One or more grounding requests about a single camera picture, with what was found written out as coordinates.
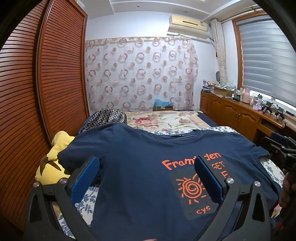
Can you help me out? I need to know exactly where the beige wall air conditioner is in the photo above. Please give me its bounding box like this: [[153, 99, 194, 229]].
[[168, 15, 210, 39]]

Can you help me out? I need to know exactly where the pink floral cream blanket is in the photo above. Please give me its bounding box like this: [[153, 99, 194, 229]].
[[125, 110, 210, 133]]

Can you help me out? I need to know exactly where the navy blue printed t-shirt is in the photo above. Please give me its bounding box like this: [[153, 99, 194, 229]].
[[57, 122, 282, 241]]

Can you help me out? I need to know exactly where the tied beige window curtain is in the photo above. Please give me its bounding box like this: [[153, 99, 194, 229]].
[[210, 19, 228, 85]]

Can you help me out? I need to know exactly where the grey zebra window blind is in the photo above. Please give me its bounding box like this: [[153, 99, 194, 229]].
[[236, 15, 296, 106]]

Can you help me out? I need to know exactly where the black circle-patterned folded cloth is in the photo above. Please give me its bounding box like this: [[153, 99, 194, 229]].
[[78, 109, 127, 133]]

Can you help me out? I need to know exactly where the blue floral white bedspread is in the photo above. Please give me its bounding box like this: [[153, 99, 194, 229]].
[[58, 126, 286, 240]]

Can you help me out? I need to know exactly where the wooden sideboard cabinet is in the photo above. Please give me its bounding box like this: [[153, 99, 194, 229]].
[[200, 91, 295, 142]]

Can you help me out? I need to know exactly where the open cardboard box on sideboard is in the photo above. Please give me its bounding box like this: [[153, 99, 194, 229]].
[[214, 86, 234, 97]]

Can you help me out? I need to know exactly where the yellow plush toy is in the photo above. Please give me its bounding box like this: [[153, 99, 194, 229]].
[[35, 131, 75, 185]]

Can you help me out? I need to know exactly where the pink bottle on sideboard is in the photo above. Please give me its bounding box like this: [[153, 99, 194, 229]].
[[242, 88, 250, 104]]

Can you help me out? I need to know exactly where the person's right hand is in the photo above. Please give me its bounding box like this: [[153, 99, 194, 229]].
[[279, 169, 295, 208]]

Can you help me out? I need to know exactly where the brown louvered wardrobe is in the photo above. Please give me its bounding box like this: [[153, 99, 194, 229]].
[[1, 1, 89, 229]]

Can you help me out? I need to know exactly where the navy blue bed sheet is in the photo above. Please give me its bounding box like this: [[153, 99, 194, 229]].
[[196, 111, 218, 127]]

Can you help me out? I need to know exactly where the circle-patterned sheer curtain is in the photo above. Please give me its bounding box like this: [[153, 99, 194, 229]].
[[85, 37, 199, 113]]

